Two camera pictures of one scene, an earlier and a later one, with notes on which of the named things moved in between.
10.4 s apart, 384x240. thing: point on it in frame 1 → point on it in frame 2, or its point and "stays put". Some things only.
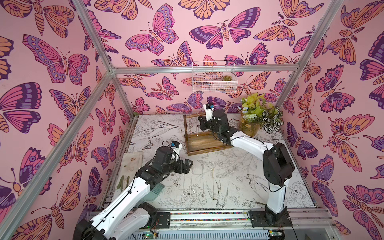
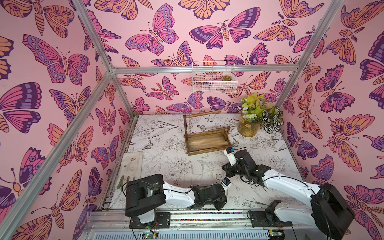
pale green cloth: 131,163 stays put
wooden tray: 202,143 stays put
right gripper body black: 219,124 → 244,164
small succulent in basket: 227,78 stays put
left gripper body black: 174,166 → 218,204
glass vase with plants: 256,112 stays put
